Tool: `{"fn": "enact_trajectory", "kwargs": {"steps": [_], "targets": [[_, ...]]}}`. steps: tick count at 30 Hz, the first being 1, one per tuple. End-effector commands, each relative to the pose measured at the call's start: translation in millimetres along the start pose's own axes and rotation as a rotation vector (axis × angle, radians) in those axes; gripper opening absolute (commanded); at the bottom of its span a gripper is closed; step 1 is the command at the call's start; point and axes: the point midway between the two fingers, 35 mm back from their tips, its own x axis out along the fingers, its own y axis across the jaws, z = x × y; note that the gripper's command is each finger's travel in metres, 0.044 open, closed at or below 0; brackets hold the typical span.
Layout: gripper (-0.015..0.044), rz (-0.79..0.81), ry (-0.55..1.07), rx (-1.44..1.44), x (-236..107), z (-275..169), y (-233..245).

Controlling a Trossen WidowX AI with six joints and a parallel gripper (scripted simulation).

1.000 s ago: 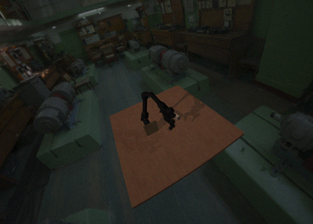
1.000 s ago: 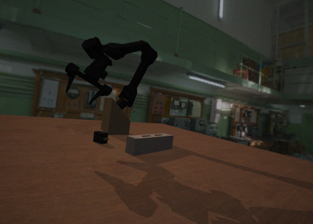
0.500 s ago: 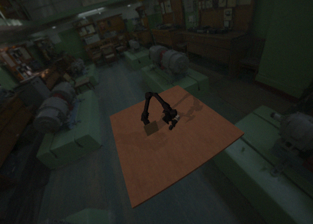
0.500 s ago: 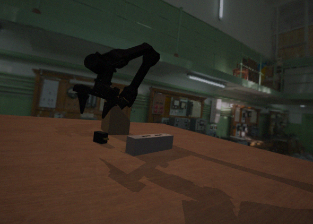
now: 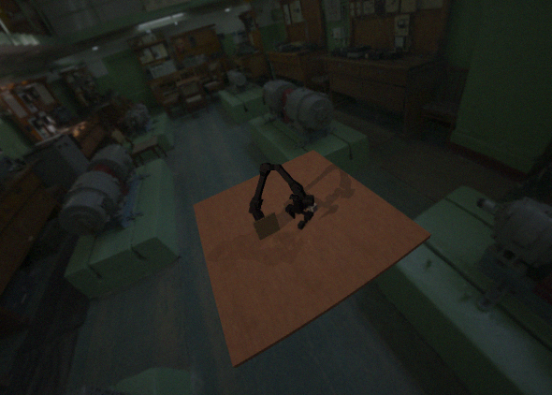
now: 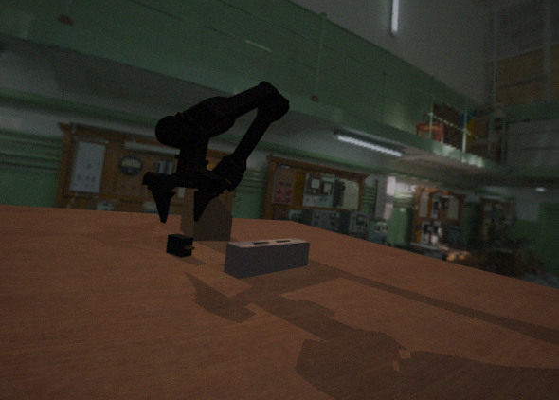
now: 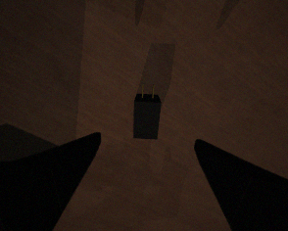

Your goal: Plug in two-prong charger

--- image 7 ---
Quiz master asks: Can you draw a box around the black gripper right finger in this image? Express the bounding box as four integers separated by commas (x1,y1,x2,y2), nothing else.
194,139,288,231

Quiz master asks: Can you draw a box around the black two-prong charger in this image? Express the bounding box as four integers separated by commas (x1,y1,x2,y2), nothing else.
133,84,162,140

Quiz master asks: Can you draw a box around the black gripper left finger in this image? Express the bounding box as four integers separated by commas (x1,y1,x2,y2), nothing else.
0,132,101,231

